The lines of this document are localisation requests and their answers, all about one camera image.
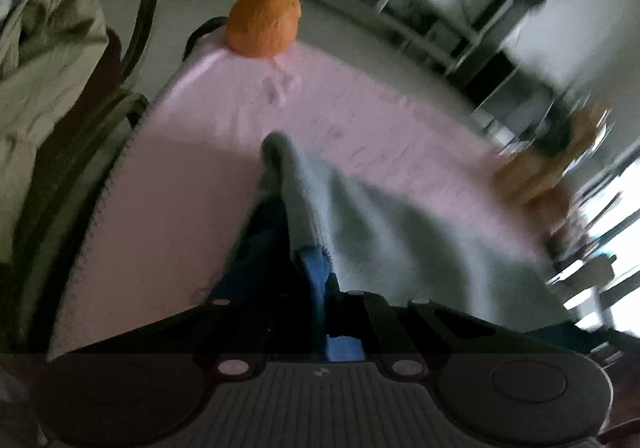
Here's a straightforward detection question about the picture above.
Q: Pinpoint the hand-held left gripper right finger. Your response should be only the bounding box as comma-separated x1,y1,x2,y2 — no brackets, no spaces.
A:
327,274,498,379

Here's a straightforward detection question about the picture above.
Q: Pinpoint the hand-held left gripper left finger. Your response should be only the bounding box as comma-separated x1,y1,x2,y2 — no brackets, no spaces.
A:
165,278,321,379

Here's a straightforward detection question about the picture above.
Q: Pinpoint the grey and blue sweatshirt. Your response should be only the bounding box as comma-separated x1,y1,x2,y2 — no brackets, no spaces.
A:
210,130,572,365

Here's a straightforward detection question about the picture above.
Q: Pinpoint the pink printed blanket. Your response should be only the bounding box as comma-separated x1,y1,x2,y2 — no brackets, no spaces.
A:
46,34,552,360

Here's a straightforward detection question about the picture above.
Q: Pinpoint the dark red chair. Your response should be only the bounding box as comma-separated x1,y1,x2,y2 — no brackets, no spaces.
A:
12,0,201,359

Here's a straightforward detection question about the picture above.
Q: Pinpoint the orange plush toy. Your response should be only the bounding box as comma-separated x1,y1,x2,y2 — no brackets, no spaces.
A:
226,0,302,58

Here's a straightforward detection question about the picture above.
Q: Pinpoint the beige cloth bundle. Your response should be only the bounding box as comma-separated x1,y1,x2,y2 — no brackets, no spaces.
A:
0,0,112,265

